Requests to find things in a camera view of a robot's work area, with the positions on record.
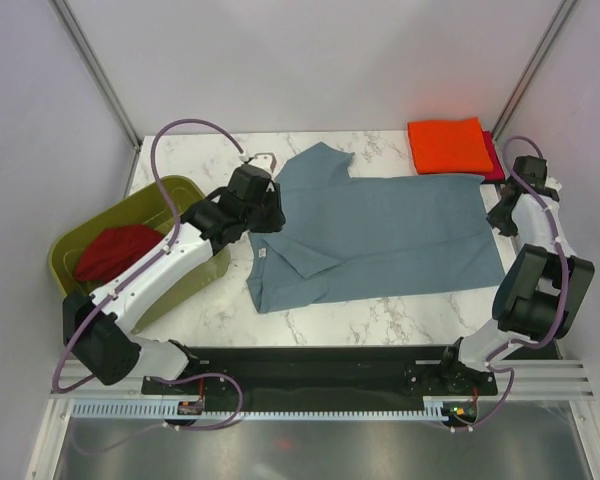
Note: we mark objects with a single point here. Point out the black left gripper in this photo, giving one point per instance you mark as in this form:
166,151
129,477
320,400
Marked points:
277,220

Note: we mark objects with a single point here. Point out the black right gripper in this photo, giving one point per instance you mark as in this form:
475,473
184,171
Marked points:
506,228

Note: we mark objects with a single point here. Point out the blue-grey t-shirt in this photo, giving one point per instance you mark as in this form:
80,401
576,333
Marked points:
352,238

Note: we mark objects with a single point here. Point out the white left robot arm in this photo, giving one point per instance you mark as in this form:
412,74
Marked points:
98,327

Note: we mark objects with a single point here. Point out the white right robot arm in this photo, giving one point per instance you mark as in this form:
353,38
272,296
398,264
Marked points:
545,286

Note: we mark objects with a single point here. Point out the folded crimson t-shirt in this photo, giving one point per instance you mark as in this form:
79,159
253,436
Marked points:
497,174

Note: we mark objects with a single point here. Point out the folded orange t-shirt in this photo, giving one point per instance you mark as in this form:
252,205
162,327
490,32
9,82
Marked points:
448,146

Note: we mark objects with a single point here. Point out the olive green plastic bin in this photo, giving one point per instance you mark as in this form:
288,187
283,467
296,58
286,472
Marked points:
147,207

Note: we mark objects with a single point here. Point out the red t-shirt in bin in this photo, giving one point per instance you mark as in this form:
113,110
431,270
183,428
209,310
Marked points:
113,251

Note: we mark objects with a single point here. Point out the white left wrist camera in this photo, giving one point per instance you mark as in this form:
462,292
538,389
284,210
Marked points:
266,161

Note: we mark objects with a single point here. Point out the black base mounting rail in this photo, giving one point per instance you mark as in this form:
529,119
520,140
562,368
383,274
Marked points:
380,376

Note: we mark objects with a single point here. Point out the right aluminium frame post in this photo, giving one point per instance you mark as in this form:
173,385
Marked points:
549,39

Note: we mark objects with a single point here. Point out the aluminium frame post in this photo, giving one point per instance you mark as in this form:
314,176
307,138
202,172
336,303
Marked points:
81,43
549,39

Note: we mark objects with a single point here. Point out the white slotted cable duct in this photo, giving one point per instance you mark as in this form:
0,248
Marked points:
182,409

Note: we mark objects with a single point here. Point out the left aluminium frame post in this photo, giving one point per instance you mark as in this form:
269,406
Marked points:
81,43

